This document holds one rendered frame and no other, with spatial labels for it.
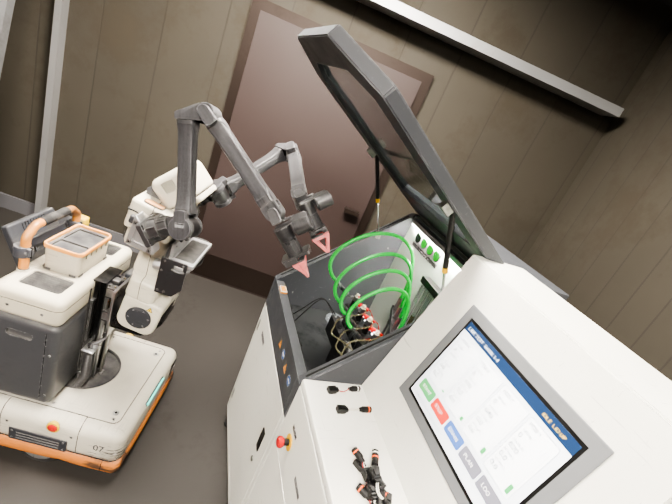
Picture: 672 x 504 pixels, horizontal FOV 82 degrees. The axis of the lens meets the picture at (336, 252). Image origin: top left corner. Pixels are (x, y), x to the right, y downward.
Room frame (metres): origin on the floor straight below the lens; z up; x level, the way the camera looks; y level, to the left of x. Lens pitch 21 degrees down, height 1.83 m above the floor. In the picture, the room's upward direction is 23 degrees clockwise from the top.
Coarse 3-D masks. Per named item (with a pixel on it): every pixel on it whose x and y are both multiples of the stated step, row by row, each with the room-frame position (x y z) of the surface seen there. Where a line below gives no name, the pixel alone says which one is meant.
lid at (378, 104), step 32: (320, 32) 1.13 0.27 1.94; (320, 64) 1.48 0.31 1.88; (352, 64) 1.00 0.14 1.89; (352, 96) 1.40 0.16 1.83; (384, 96) 0.96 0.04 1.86; (384, 128) 1.29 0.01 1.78; (416, 128) 1.00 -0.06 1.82; (384, 160) 1.71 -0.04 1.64; (416, 160) 1.10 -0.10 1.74; (416, 192) 1.61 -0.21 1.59; (448, 192) 1.07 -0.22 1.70
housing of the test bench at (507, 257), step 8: (496, 248) 1.64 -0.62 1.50; (504, 248) 1.71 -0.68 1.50; (504, 256) 1.55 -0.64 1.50; (512, 256) 1.62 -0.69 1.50; (512, 264) 1.48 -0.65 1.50; (520, 264) 1.53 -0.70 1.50; (528, 272) 1.46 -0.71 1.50; (536, 272) 1.51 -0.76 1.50; (544, 280) 1.44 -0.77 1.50; (552, 288) 1.37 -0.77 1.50; (560, 296) 1.36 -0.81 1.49; (568, 296) 1.38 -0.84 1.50
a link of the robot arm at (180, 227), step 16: (176, 112) 1.22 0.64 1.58; (192, 112) 1.22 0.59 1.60; (192, 128) 1.22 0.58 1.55; (192, 144) 1.22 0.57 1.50; (192, 160) 1.21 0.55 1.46; (192, 176) 1.20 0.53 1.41; (192, 192) 1.19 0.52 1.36; (176, 208) 1.16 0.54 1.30; (192, 208) 1.18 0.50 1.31; (176, 224) 1.14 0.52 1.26; (192, 224) 1.16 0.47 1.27
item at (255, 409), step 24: (264, 312) 1.62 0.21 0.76; (264, 336) 1.50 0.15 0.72; (264, 360) 1.39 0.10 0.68; (240, 384) 1.57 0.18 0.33; (264, 384) 1.29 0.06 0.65; (240, 408) 1.45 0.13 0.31; (264, 408) 1.20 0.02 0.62; (240, 432) 1.33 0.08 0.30; (264, 432) 1.11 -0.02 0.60; (240, 456) 1.23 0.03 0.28; (240, 480) 1.14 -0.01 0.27
